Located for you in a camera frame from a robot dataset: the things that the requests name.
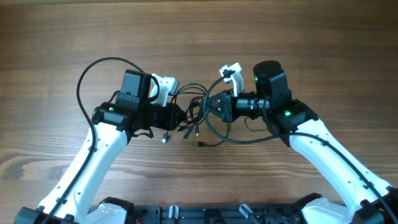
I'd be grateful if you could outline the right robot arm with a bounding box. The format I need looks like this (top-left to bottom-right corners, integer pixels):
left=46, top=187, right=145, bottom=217
left=202, top=60, right=397, bottom=223

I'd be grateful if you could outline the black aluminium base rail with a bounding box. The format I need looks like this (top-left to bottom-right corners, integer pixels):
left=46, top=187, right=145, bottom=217
left=127, top=204, right=306, bottom=224

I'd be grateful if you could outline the thick black USB cable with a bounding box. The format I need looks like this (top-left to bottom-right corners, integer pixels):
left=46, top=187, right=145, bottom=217
left=160, top=82, right=209, bottom=144

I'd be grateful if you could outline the thin black USB cable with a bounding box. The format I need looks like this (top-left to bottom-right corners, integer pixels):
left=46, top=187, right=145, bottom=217
left=177, top=96, right=231, bottom=147

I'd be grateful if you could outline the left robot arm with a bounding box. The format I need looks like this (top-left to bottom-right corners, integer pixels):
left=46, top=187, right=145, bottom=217
left=14, top=70, right=186, bottom=223

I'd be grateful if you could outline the right camera black cable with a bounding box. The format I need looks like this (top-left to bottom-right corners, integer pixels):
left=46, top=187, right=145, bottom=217
left=202, top=70, right=394, bottom=224

